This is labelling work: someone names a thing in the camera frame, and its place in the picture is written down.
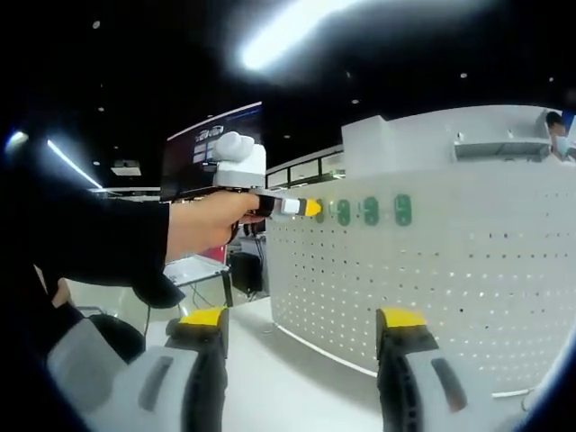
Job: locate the person's left hand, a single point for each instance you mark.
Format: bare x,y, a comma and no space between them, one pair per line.
202,225

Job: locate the large wall display screen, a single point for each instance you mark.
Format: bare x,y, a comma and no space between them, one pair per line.
189,162

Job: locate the black box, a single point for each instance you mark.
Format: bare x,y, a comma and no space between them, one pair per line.
245,272

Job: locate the white desk hutch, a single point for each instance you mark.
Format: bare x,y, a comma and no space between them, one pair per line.
495,148

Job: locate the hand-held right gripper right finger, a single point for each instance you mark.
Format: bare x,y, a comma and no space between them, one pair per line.
472,396

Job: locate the green hook assembly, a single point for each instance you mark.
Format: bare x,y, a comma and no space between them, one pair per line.
372,211
344,211
402,210
319,218

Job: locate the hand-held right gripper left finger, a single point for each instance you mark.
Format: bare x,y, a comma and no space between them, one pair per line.
135,396

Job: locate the white office desk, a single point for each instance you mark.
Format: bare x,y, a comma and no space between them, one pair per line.
198,272

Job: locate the ceiling light strip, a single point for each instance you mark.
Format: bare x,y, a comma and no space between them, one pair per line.
279,45
72,162

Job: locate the glass office partition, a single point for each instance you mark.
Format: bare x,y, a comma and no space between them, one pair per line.
306,171

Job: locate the white column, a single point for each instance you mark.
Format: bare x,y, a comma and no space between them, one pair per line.
364,144

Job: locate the pink lit monitor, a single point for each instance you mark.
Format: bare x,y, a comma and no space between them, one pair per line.
216,253

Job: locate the white perforated mounting plate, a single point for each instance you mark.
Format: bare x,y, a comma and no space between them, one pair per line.
427,279

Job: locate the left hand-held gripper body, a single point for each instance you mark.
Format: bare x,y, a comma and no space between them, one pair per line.
243,171

